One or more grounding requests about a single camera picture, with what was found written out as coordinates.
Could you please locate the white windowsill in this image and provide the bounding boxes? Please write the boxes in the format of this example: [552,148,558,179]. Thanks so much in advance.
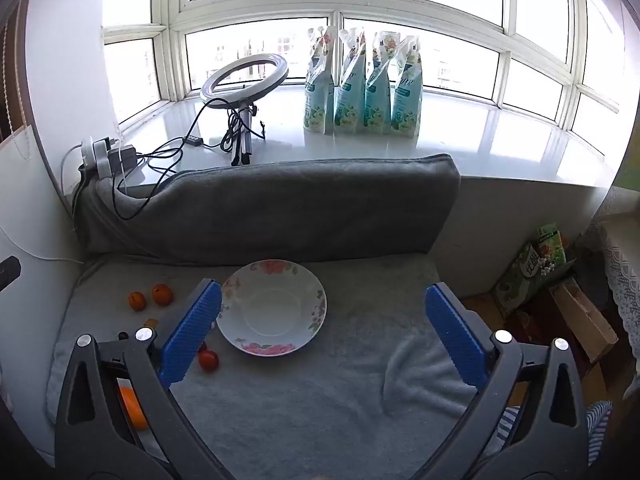
[117,85,618,201]

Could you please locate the ring light on tripod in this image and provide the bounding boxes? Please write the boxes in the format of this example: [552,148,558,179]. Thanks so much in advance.
[200,55,291,167]

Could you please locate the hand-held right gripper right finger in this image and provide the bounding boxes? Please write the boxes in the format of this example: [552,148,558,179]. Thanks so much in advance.
[424,281,591,480]

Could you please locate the grey rolled cushion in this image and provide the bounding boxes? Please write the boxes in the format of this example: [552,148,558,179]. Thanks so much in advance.
[75,153,461,267]

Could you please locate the floral white plate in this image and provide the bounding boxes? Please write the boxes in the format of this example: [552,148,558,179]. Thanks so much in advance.
[216,259,328,357]

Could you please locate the black power adapter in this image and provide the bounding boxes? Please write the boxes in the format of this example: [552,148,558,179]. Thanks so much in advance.
[107,145,143,173]

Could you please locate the teal floral packet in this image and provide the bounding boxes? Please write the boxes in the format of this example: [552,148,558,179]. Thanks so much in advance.
[303,25,337,136]
[364,30,401,136]
[332,27,368,136]
[390,35,424,139]

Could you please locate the grey fleece blanket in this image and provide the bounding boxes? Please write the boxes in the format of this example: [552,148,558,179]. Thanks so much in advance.
[45,255,501,480]

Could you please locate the white lace cloth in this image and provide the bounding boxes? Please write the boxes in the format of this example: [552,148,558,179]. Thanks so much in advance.
[597,220,640,341]

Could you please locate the striped clothing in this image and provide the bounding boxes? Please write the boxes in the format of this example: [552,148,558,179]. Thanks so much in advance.
[487,400,613,466]

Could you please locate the green snack bags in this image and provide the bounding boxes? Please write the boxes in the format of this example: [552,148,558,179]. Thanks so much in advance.
[492,242,576,318]

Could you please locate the white panel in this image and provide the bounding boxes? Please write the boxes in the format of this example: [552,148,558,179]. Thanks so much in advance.
[0,125,86,411]

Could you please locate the white power strip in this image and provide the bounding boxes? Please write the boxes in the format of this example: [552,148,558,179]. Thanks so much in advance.
[80,135,123,181]

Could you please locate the brown cardboard piece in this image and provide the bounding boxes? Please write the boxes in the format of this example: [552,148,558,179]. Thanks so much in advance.
[550,277,619,363]

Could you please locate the green printed packet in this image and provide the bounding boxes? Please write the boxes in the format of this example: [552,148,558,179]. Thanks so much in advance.
[537,222,568,278]

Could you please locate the black cable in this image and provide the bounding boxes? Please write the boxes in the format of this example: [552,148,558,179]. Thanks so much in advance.
[112,105,266,221]

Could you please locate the white cable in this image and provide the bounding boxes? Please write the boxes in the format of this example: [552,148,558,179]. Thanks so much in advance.
[0,225,86,266]

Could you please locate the white window frame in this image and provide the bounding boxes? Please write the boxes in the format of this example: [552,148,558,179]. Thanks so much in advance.
[100,0,626,126]

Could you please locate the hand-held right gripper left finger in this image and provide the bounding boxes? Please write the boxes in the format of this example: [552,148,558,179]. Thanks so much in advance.
[54,280,236,480]

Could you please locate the large orange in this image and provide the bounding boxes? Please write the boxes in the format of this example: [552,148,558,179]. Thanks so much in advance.
[118,386,150,432]

